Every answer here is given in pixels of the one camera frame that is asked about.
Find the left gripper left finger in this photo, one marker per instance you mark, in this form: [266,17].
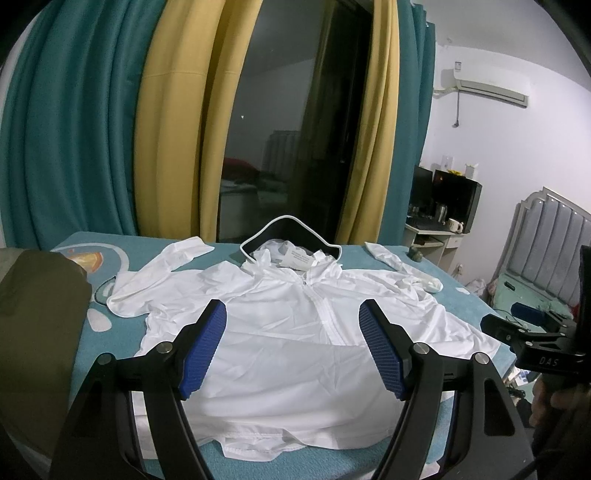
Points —
[99,438]

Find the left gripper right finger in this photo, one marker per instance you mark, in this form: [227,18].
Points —
[486,438]

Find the white hooded jacket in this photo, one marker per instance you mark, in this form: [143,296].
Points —
[292,369]

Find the right hand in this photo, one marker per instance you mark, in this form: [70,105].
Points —
[546,400]

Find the teal printed bed sheet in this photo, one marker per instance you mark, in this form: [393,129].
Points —
[103,332]

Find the white desk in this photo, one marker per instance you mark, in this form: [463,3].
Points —
[434,241]

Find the white mug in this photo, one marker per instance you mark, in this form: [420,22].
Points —
[455,226]

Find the black monitor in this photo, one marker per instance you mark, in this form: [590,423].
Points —
[438,196]

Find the yellow curtain right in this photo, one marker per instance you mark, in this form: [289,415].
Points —
[366,198]

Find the yellow curtain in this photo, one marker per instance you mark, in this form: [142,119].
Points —
[366,198]
[186,97]

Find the teal curtain right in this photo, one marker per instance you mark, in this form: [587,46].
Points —
[417,41]

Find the teal curtain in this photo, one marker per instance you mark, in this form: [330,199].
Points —
[67,125]
[417,41]

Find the teal curtain left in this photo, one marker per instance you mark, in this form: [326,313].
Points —
[67,125]

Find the yellow curtain left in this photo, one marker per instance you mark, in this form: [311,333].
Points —
[186,97]

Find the white wall air conditioner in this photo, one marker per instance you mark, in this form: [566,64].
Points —
[487,82]

